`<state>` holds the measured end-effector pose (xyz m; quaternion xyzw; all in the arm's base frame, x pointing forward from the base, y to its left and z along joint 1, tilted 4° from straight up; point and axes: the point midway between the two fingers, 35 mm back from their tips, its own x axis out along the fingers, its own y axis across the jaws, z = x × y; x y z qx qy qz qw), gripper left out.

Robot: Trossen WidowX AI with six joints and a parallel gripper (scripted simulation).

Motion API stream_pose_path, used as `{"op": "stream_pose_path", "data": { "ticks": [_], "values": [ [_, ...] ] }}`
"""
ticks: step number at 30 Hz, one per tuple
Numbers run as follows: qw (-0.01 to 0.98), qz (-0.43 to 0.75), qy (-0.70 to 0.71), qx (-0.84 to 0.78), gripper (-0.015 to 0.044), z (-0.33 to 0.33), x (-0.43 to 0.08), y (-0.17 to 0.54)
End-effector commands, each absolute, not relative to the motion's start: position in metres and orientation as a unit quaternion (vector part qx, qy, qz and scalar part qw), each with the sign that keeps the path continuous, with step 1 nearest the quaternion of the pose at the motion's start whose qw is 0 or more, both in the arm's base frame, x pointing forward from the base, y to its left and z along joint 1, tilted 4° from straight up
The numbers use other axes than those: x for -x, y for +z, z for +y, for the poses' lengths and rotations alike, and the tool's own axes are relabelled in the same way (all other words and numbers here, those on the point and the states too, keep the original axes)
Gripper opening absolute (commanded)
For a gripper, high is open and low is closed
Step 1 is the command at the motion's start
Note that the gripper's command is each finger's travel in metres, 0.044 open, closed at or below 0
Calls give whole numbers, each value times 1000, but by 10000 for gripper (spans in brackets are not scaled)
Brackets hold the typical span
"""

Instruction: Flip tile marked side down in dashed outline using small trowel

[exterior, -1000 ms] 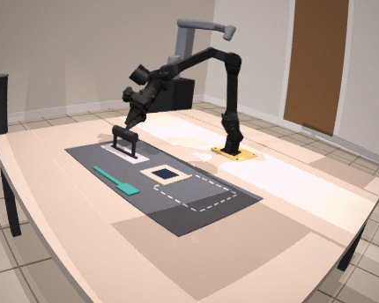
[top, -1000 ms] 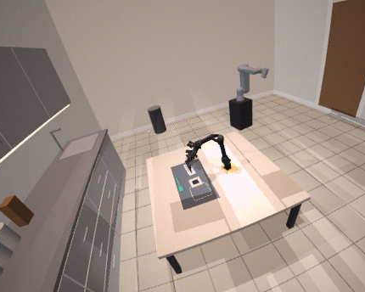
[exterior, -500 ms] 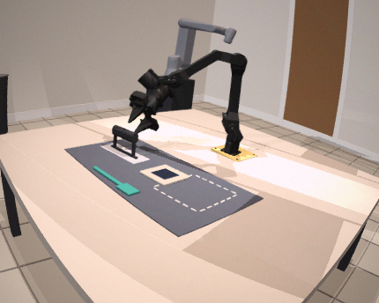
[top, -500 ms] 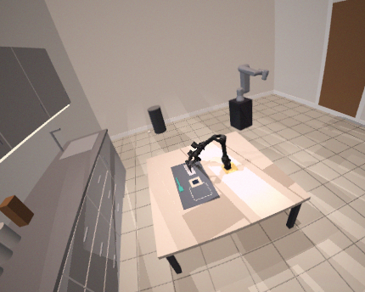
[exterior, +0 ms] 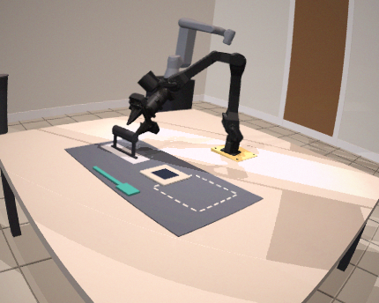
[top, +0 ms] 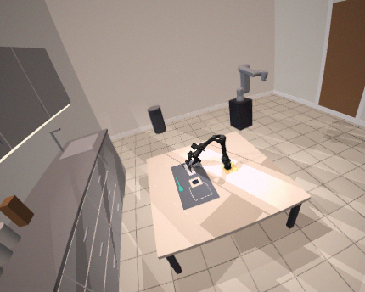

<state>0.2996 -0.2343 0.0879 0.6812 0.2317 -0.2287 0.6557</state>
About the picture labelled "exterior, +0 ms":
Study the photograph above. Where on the teal flat trowel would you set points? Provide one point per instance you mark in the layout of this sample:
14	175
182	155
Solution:
127	189

